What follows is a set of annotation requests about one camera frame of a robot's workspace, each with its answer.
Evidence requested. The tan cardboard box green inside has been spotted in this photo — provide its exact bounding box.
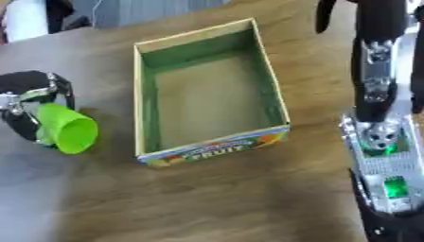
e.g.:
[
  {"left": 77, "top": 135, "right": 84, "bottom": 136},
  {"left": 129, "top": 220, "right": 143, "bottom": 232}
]
[{"left": 132, "top": 17, "right": 293, "bottom": 167}]

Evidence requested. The person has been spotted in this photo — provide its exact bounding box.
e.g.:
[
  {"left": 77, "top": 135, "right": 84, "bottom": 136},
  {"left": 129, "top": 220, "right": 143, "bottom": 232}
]
[{"left": 0, "top": 0, "right": 93, "bottom": 44}]

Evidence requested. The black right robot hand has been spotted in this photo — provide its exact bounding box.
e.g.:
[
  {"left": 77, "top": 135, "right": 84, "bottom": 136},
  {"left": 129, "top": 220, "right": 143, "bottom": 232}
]
[{"left": 314, "top": 0, "right": 424, "bottom": 124}]

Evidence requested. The bright green plastic cup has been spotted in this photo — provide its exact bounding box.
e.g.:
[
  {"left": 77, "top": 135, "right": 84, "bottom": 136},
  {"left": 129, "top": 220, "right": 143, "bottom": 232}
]
[{"left": 34, "top": 102, "right": 101, "bottom": 155}]

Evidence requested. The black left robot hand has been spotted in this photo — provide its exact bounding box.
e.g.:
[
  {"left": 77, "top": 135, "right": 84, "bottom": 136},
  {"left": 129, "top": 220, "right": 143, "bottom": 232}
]
[{"left": 0, "top": 70, "right": 77, "bottom": 147}]

